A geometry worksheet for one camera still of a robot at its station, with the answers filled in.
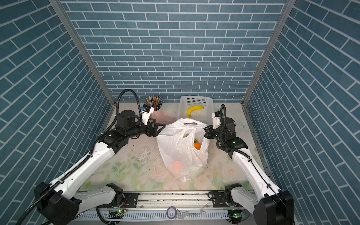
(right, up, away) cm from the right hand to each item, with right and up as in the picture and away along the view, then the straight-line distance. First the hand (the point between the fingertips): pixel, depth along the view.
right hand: (203, 125), depth 79 cm
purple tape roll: (-17, -44, -9) cm, 48 cm away
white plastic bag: (-11, -11, -4) cm, 16 cm away
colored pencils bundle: (-33, +16, +22) cm, 43 cm away
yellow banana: (-4, +12, +36) cm, 38 cm away
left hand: (-23, +2, -6) cm, 24 cm away
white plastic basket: (-9, +17, +36) cm, 41 cm away
